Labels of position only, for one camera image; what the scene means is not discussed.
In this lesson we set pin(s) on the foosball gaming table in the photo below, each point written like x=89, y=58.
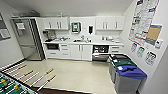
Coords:
x=13, y=86

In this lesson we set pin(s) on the white sink base cabinet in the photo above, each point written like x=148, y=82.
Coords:
x=81, y=52

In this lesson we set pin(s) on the steel kitchen sink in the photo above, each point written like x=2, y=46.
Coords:
x=81, y=41

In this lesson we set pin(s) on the chrome sink faucet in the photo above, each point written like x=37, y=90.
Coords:
x=83, y=37

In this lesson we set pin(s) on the black soap dispenser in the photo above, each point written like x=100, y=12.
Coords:
x=90, y=29

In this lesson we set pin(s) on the white drawer unit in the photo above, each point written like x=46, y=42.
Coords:
x=65, y=51
x=116, y=50

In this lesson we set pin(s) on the steel paper towel dispenser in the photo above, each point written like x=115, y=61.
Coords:
x=76, y=27

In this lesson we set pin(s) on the dish drying rack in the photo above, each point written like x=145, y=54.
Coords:
x=63, y=38

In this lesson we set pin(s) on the stack of white plates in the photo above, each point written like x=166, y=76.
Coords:
x=110, y=38

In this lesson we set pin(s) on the white drawer under microwave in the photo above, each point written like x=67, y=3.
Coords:
x=53, y=54

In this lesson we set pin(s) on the black waste bin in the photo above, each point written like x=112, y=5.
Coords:
x=115, y=56

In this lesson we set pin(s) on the bottle on cabinet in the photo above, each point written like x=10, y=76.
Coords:
x=61, y=15

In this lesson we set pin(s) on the grey bin blue lid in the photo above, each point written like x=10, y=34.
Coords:
x=130, y=80

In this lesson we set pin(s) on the stainless steel refrigerator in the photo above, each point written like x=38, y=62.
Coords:
x=28, y=38

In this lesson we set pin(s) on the grey notice board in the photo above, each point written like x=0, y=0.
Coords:
x=5, y=28

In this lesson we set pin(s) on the white wall cabinet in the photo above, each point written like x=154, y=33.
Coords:
x=56, y=23
x=110, y=23

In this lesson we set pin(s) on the small blue wall sheet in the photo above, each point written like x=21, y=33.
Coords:
x=133, y=46

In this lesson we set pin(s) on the large colourful wall poster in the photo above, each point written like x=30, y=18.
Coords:
x=143, y=20

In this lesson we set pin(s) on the tan framed wall notice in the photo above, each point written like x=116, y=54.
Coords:
x=153, y=34

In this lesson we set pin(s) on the white wall thermostat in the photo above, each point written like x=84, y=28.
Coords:
x=159, y=43

